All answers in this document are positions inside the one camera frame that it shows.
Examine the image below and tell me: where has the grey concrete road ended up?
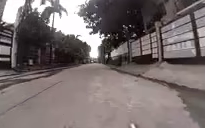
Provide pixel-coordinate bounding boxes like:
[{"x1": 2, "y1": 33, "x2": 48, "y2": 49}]
[{"x1": 0, "y1": 63, "x2": 205, "y2": 128}]

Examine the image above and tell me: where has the dark trees and hedge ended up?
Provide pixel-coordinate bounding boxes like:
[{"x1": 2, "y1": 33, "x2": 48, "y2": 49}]
[{"x1": 15, "y1": 11, "x2": 92, "y2": 68}]

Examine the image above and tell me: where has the row of dark trees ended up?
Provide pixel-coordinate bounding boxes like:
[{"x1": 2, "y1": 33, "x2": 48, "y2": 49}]
[{"x1": 77, "y1": 0, "x2": 164, "y2": 64}]

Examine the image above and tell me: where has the pale concrete sidewalk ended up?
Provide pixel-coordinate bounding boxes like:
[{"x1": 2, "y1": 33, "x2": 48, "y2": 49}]
[{"x1": 106, "y1": 60, "x2": 205, "y2": 93}]

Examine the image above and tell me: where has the building behind panel fence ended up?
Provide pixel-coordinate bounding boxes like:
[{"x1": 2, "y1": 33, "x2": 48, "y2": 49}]
[{"x1": 156, "y1": 0, "x2": 205, "y2": 24}]

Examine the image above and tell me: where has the tall palm tree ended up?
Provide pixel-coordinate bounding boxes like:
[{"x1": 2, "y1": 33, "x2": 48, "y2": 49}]
[{"x1": 18, "y1": 0, "x2": 36, "y2": 18}]

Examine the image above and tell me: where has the grey sidewalk with kerb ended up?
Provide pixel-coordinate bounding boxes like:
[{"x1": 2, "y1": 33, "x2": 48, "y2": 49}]
[{"x1": 0, "y1": 64, "x2": 78, "y2": 84}]

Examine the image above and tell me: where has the white slatted fence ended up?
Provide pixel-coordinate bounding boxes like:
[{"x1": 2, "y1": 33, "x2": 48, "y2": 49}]
[{"x1": 0, "y1": 23, "x2": 19, "y2": 70}]

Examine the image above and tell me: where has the white panel fence wall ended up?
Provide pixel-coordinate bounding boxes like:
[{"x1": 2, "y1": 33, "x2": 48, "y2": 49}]
[{"x1": 108, "y1": 0, "x2": 205, "y2": 65}]

